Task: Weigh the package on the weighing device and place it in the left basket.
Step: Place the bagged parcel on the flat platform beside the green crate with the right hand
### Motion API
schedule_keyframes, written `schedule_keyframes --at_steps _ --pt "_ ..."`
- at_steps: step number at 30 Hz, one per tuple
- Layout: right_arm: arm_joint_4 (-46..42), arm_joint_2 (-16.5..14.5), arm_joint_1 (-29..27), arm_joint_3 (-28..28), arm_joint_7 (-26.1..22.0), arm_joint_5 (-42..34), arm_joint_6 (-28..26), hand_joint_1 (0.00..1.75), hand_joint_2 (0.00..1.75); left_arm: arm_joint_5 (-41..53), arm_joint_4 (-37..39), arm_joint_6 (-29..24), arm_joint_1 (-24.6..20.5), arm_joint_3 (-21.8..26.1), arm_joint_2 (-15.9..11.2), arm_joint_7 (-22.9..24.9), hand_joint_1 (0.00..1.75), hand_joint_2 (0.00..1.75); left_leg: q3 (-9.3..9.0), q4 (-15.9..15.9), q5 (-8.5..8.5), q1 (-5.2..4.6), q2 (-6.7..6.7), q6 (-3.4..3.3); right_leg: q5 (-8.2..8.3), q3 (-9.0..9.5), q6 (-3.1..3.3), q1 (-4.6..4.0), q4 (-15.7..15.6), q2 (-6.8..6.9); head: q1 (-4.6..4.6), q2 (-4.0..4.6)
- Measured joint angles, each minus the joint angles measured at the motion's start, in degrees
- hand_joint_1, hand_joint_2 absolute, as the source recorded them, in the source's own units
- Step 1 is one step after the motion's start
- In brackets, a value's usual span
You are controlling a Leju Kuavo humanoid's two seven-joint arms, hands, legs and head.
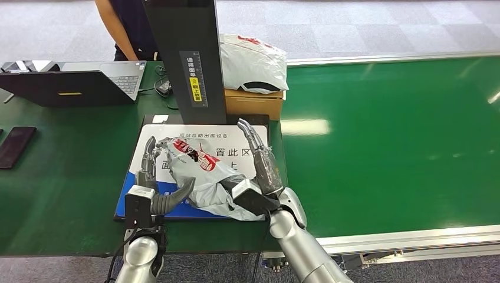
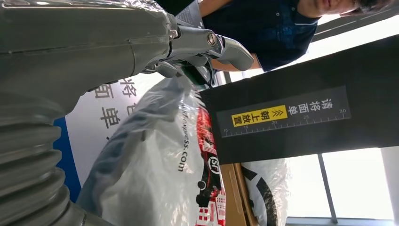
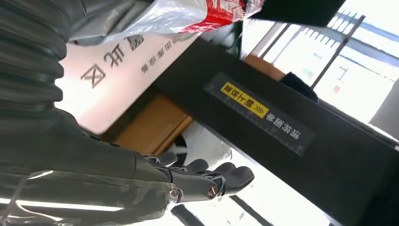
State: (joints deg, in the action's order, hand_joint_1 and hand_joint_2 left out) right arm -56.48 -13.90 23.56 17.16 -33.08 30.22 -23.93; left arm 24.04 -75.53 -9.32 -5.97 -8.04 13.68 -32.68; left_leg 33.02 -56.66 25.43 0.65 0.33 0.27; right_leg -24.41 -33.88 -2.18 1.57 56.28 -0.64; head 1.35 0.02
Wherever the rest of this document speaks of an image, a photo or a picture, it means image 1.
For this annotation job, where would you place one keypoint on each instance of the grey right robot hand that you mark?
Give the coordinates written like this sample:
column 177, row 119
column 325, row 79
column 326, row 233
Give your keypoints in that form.
column 267, row 172

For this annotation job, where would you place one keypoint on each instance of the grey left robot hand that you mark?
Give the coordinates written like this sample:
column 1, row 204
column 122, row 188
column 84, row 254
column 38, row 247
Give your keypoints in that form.
column 148, row 175

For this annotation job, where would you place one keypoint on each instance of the grey mailer package red print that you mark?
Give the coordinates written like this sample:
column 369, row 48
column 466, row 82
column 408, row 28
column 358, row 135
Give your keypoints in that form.
column 203, row 183

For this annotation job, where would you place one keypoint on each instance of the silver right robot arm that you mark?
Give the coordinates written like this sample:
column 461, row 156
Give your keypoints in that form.
column 297, row 246

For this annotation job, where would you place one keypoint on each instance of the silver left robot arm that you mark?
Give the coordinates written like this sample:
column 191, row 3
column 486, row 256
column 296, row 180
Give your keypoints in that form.
column 138, row 258

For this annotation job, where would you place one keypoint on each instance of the white blue weighing platform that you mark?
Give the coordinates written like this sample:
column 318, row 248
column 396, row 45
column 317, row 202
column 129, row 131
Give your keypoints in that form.
column 218, row 133

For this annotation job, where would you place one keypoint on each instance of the white mailer package black patch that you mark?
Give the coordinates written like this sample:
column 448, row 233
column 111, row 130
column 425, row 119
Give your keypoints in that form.
column 250, row 62

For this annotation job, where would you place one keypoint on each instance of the small white sticker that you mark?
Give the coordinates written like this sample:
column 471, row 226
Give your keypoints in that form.
column 160, row 119

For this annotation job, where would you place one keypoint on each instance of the brown cardboard box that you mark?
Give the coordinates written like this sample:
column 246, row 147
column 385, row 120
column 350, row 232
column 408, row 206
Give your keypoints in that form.
column 250, row 105

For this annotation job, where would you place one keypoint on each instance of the yellow warning label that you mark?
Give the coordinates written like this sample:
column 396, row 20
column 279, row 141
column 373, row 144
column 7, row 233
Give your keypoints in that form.
column 195, row 90

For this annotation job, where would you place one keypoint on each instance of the black silver laptop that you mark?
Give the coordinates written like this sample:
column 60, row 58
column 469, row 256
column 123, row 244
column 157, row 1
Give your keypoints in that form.
column 58, row 88

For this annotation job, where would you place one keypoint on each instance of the black scanner column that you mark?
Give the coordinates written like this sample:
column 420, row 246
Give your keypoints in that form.
column 187, row 47

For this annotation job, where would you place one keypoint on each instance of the black smartphone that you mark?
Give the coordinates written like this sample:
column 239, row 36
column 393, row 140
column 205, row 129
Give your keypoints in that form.
column 15, row 146

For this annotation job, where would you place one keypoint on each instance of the person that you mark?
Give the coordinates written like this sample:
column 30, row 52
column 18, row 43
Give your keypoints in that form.
column 134, row 27

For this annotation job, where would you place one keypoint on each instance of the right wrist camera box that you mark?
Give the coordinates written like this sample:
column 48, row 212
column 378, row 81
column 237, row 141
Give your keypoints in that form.
column 252, row 199

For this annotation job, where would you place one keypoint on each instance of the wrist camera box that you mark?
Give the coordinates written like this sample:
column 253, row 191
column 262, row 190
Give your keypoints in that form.
column 136, row 211
column 252, row 199

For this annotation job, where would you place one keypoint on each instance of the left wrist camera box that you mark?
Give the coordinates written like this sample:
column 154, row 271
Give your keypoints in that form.
column 136, row 211

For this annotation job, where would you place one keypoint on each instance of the green conveyor belt aluminium frame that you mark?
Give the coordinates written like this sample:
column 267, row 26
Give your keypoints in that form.
column 390, row 136

